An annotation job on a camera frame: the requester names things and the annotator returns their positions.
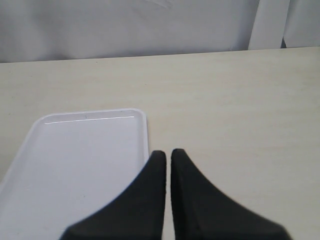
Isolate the white backdrop curtain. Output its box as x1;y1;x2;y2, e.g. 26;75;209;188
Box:
0;0;320;63

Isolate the white plastic tray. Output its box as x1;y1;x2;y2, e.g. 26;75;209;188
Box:
0;108;149;240

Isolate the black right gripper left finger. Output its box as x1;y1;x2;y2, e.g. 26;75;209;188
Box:
61;150;167;240

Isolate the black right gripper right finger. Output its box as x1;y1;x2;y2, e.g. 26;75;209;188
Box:
170;148;291;240

